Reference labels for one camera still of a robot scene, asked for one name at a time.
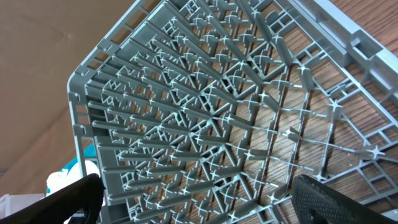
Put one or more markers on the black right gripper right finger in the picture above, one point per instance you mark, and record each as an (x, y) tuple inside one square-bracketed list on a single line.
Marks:
[(315, 202)]

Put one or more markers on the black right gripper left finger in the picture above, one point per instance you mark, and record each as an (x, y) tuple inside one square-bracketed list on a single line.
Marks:
[(79, 202)]

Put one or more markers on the grey dishwasher rack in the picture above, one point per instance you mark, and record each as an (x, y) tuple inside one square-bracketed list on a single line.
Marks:
[(205, 111)]

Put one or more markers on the crumpled white paper napkin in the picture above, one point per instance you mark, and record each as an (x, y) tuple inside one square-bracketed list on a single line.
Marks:
[(58, 180)]

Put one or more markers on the teal plastic tray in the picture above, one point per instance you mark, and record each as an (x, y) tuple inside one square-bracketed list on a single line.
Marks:
[(88, 152)]

